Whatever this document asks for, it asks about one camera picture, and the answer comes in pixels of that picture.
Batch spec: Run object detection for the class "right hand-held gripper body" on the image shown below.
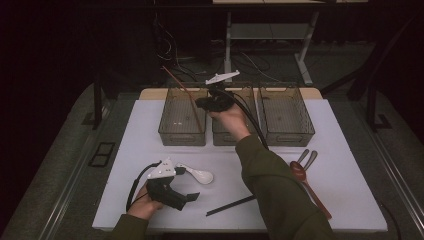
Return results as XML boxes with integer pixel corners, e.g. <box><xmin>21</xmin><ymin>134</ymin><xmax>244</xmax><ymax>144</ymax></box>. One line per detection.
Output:
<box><xmin>204</xmin><ymin>69</ymin><xmax>241</xmax><ymax>113</ymax></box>

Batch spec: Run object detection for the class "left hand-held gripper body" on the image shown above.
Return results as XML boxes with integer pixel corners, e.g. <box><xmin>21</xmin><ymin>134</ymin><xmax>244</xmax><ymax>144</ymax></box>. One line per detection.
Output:
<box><xmin>146</xmin><ymin>157</ymin><xmax>188</xmax><ymax>212</ymax></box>

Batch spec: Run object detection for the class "white ceramic spoon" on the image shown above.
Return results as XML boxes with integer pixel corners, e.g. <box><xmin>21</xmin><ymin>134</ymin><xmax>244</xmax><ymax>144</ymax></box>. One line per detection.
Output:
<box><xmin>175</xmin><ymin>162</ymin><xmax>215</xmax><ymax>185</ymax></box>

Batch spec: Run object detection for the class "translucent brown plastic bin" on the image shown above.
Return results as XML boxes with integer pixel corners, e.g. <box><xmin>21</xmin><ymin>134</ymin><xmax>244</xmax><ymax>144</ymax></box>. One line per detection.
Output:
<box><xmin>157</xmin><ymin>83</ymin><xmax>209</xmax><ymax>147</ymax></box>
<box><xmin>211</xmin><ymin>83</ymin><xmax>261</xmax><ymax>147</ymax></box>
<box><xmin>257</xmin><ymin>83</ymin><xmax>316</xmax><ymax>148</ymax></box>

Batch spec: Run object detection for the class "black chopstick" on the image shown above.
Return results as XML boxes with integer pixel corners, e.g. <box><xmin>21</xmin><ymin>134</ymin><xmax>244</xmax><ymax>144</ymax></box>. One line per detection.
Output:
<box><xmin>206</xmin><ymin>194</ymin><xmax>257</xmax><ymax>217</ymax></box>
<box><xmin>205</xmin><ymin>195</ymin><xmax>256</xmax><ymax>218</ymax></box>

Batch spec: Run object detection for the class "red-brown wooden spoon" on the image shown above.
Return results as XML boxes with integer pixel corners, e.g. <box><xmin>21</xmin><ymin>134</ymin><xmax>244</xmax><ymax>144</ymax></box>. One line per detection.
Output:
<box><xmin>289</xmin><ymin>160</ymin><xmax>333</xmax><ymax>221</ymax></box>

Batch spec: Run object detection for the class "person's right hand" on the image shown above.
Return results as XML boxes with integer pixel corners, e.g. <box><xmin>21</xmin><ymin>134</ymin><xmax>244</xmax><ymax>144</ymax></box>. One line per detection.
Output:
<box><xmin>209</xmin><ymin>104</ymin><xmax>251</xmax><ymax>141</ymax></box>

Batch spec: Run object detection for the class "person's left hand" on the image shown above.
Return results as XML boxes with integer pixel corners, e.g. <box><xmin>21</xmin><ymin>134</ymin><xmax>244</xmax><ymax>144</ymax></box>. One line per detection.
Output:
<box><xmin>128</xmin><ymin>185</ymin><xmax>164</xmax><ymax>221</ymax></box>

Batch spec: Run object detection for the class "white table mat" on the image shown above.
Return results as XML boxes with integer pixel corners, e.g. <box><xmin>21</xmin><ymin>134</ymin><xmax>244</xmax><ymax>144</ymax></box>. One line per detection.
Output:
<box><xmin>92</xmin><ymin>98</ymin><xmax>389</xmax><ymax>233</ymax></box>

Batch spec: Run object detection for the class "black metal stand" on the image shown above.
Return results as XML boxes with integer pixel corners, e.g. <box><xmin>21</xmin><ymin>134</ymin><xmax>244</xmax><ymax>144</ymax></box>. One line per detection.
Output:
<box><xmin>321</xmin><ymin>13</ymin><xmax>424</xmax><ymax>133</ymax></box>
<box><xmin>81</xmin><ymin>73</ymin><xmax>112</xmax><ymax>131</ymax></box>

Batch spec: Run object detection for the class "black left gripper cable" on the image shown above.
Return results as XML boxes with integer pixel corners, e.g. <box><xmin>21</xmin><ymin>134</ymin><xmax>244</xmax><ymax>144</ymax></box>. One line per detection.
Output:
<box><xmin>125</xmin><ymin>161</ymin><xmax>163</xmax><ymax>213</ymax></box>

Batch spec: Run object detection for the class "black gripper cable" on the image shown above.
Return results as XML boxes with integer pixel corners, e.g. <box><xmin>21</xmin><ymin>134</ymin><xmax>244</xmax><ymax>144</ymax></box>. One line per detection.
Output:
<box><xmin>219</xmin><ymin>88</ymin><xmax>270</xmax><ymax>150</ymax></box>
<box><xmin>125</xmin><ymin>161</ymin><xmax>163</xmax><ymax>213</ymax></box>

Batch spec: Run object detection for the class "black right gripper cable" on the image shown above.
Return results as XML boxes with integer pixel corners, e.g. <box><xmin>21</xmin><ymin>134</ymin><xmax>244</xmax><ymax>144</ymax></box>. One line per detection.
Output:
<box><xmin>219</xmin><ymin>88</ymin><xmax>270</xmax><ymax>150</ymax></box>

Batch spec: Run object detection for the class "tangle of floor cables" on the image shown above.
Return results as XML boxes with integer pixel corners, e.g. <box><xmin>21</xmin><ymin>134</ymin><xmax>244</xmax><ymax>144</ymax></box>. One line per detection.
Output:
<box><xmin>153</xmin><ymin>13</ymin><xmax>284</xmax><ymax>84</ymax></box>

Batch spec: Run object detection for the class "black floor socket frame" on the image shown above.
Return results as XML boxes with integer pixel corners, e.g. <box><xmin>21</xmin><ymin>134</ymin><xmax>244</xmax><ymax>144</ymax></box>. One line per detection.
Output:
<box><xmin>88</xmin><ymin>141</ymin><xmax>117</xmax><ymax>168</ymax></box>

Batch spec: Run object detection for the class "white desk frame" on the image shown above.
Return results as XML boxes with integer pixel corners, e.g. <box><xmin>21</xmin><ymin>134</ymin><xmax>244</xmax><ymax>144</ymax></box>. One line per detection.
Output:
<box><xmin>212</xmin><ymin>0</ymin><xmax>369</xmax><ymax>87</ymax></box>

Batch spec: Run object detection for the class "metal floor rail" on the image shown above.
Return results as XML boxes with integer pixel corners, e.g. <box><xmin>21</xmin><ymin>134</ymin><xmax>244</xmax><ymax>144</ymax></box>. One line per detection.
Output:
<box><xmin>363</xmin><ymin>126</ymin><xmax>424</xmax><ymax>231</ymax></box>
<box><xmin>38</xmin><ymin>133</ymin><xmax>104</xmax><ymax>240</ymax></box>

